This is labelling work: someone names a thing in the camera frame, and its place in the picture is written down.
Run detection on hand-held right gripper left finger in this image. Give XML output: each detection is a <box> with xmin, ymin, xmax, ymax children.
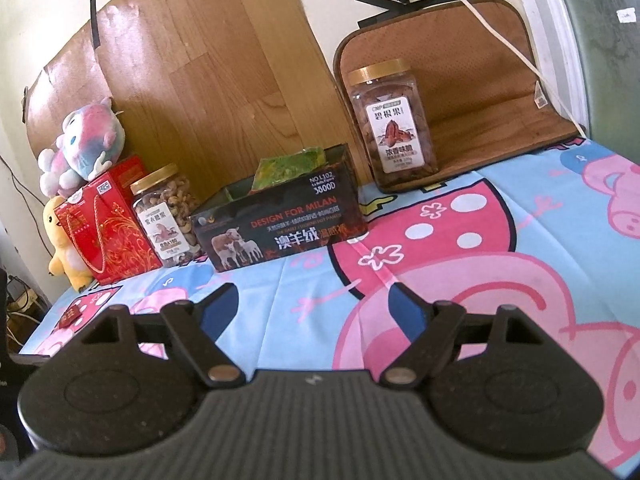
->
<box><xmin>80</xmin><ymin>282</ymin><xmax>247</xmax><ymax>389</ymax></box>

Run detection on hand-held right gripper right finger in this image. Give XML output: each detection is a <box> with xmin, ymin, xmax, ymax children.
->
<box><xmin>382</xmin><ymin>282</ymin><xmax>549</xmax><ymax>389</ymax></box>

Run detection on black cardboard box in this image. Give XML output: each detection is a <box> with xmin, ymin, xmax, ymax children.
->
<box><xmin>190</xmin><ymin>142</ymin><xmax>369</xmax><ymax>274</ymax></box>

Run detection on green snack packet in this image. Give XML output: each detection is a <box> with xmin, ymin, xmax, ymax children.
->
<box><xmin>252</xmin><ymin>146</ymin><xmax>329</xmax><ymax>194</ymax></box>

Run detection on cashew nut jar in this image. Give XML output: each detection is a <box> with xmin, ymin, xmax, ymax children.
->
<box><xmin>129</xmin><ymin>162</ymin><xmax>204</xmax><ymax>269</ymax></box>

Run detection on small red packet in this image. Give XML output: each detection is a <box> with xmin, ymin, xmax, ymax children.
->
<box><xmin>50</xmin><ymin>299</ymin><xmax>92</xmax><ymax>332</ymax></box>

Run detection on red gift bag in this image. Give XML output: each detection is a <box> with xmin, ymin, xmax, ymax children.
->
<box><xmin>53</xmin><ymin>154</ymin><xmax>167</xmax><ymax>287</ymax></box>

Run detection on printed blanket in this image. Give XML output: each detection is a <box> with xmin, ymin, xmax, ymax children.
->
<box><xmin>22</xmin><ymin>136</ymin><xmax>640</xmax><ymax>477</ymax></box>

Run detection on yellow plush toy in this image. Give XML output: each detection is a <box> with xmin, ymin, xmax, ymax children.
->
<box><xmin>42</xmin><ymin>195</ymin><xmax>97</xmax><ymax>294</ymax></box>

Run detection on beige power strip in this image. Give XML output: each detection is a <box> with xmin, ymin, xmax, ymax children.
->
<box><xmin>7</xmin><ymin>287</ymin><xmax>51</xmax><ymax>349</ymax></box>

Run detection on pecan nut jar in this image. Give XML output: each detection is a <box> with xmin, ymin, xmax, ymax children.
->
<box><xmin>347</xmin><ymin>57</ymin><xmax>439</xmax><ymax>194</ymax></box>

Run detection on pink plush toy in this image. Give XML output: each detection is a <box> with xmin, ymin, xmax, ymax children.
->
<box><xmin>37</xmin><ymin>97</ymin><xmax>127</xmax><ymax>199</ymax></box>

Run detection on brown mat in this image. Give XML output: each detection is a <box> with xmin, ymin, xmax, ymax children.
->
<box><xmin>332</xmin><ymin>0</ymin><xmax>597</xmax><ymax>194</ymax></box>

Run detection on wooden board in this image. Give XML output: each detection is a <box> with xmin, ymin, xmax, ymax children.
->
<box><xmin>24</xmin><ymin>0</ymin><xmax>374</xmax><ymax>202</ymax></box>

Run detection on white cable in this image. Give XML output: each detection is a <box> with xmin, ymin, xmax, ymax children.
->
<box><xmin>409</xmin><ymin>0</ymin><xmax>589</xmax><ymax>137</ymax></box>

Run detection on white window frame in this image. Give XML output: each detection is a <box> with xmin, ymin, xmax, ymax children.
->
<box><xmin>515</xmin><ymin>0</ymin><xmax>640</xmax><ymax>171</ymax></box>

